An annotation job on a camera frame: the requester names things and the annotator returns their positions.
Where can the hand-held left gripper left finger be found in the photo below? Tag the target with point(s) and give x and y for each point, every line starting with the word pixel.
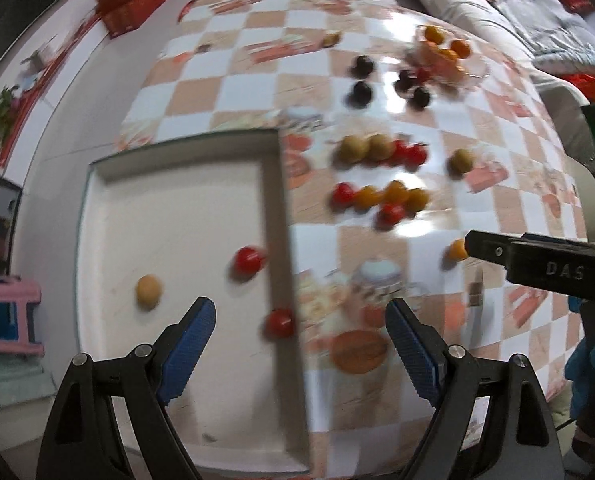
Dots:
pixel 193 347

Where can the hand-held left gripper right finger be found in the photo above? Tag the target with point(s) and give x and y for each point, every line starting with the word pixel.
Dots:
pixel 411 352

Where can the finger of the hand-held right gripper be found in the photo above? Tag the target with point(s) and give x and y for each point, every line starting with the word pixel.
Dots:
pixel 487 249

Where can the orange kumquat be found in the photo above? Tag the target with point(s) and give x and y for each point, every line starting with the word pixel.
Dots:
pixel 446 55
pixel 396 191
pixel 435 35
pixel 460 48
pixel 457 250
pixel 418 200
pixel 367 198

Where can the tan longan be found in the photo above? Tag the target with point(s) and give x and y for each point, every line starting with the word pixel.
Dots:
pixel 353 149
pixel 149 291
pixel 332 39
pixel 381 147
pixel 461 160

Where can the red cherry tomato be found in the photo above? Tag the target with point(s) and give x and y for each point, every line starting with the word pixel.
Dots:
pixel 280 323
pixel 399 152
pixel 417 155
pixel 391 215
pixel 249 260
pixel 422 75
pixel 343 195

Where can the white shallow tray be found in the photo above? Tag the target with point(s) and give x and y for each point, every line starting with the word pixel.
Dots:
pixel 177 220

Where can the white chair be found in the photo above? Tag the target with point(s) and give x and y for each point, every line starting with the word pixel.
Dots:
pixel 575 160

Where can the dark purple grape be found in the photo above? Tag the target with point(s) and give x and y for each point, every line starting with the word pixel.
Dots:
pixel 405 81
pixel 363 66
pixel 420 98
pixel 361 94

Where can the pink plastic stool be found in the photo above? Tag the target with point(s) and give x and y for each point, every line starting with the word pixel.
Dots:
pixel 7 317

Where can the green floor mat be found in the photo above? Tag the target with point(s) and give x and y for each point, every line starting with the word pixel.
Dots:
pixel 7 382

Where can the clear plastic container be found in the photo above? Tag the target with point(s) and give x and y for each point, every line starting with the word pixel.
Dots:
pixel 450 57

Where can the grey sofa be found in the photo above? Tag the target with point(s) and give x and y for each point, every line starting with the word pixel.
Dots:
pixel 522 15

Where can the checkered tablecloth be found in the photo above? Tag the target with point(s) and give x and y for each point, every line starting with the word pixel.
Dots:
pixel 237 85

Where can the dark television screen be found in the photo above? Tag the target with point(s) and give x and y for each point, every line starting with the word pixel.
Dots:
pixel 32 5

